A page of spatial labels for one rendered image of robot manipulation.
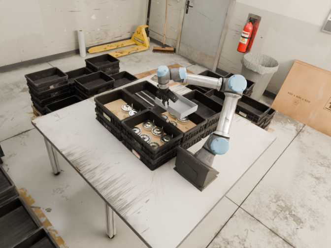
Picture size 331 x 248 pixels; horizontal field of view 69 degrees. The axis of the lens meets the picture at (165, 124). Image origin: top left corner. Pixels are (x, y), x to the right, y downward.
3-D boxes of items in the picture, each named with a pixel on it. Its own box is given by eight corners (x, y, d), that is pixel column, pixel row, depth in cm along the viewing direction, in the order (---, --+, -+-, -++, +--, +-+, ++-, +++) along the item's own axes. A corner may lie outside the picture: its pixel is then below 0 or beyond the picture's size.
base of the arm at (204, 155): (212, 167, 181) (219, 156, 181) (208, 166, 168) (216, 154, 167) (196, 156, 188) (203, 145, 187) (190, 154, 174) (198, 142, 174)
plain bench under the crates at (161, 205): (252, 182, 276) (277, 137, 233) (153, 301, 177) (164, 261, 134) (153, 115, 353) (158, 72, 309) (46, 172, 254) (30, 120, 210)
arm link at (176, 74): (184, 68, 169) (168, 70, 169) (185, 65, 157) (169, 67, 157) (185, 79, 169) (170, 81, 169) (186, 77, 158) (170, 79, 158)
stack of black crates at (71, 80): (86, 87, 364) (84, 66, 343) (98, 96, 350) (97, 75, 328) (61, 96, 339) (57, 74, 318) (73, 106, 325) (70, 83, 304)
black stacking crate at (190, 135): (205, 131, 209) (208, 120, 202) (182, 145, 192) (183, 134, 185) (172, 108, 230) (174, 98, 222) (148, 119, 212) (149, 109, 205)
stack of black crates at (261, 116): (258, 135, 322) (271, 107, 294) (248, 145, 303) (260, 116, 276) (232, 120, 341) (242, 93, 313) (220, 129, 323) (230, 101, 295)
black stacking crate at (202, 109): (224, 118, 227) (228, 108, 220) (205, 130, 209) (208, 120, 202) (193, 99, 247) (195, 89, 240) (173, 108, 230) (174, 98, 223)
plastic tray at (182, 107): (196, 110, 191) (197, 105, 188) (180, 119, 179) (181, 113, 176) (171, 95, 205) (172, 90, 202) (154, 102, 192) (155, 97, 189)
